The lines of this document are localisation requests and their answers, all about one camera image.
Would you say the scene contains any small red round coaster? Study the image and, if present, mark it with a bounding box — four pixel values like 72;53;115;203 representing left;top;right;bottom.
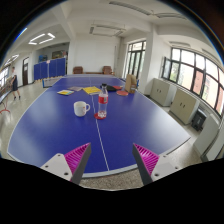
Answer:
94;113;106;120

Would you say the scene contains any far beige cabinet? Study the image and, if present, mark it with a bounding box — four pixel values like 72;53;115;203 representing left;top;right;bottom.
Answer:
150;79;176;107

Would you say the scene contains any person in dark shorts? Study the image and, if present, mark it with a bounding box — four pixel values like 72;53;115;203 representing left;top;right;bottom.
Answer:
10;66;21;100

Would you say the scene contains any blue partition barrier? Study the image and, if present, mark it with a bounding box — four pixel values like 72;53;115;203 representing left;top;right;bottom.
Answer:
34;58;66;80

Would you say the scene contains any white ceramic mug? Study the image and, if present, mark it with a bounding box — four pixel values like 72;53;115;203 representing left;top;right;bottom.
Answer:
74;101;90;117

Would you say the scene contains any black bin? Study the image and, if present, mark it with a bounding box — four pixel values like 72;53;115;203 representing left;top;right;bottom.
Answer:
192;109;207;131

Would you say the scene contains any yellow book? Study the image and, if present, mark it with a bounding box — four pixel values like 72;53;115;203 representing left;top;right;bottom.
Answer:
84;86;101;95

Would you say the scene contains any beige cabinet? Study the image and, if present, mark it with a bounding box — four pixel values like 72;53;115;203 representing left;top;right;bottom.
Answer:
170;89;199;124
150;79;176;107

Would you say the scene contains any left brown armchair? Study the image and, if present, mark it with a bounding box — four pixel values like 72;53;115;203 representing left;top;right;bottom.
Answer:
73;66;83;74

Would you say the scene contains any colourful small book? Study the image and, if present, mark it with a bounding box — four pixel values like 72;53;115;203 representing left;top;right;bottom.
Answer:
57;90;74;96

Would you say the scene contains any grey booklet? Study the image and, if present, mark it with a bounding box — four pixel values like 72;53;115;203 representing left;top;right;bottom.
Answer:
68;86;83;92

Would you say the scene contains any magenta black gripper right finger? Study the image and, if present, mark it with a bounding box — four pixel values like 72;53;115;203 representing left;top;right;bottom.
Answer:
131;143;181;186

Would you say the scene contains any red table tennis paddle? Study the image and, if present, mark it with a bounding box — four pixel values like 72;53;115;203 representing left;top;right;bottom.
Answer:
116;90;128;96

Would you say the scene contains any brown cardboard box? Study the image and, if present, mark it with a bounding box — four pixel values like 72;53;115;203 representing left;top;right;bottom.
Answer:
125;74;137;93

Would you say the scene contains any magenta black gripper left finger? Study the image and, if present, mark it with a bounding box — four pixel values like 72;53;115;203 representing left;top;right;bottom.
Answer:
41;143;91;185

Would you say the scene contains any clear water bottle red label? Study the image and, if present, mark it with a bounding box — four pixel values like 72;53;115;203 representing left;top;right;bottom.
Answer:
98;83;108;118

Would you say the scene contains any right brown armchair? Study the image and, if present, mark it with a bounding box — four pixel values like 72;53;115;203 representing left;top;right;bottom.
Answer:
102;66;113;75

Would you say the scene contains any brown armchair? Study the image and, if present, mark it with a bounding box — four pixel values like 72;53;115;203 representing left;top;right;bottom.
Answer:
102;66;113;75
73;66;83;74

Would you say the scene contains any near beige cabinet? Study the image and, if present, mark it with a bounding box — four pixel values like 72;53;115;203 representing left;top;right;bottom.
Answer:
170;89;199;124

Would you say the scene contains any blue table tennis table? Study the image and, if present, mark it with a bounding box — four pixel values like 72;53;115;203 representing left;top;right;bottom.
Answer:
7;75;190;177

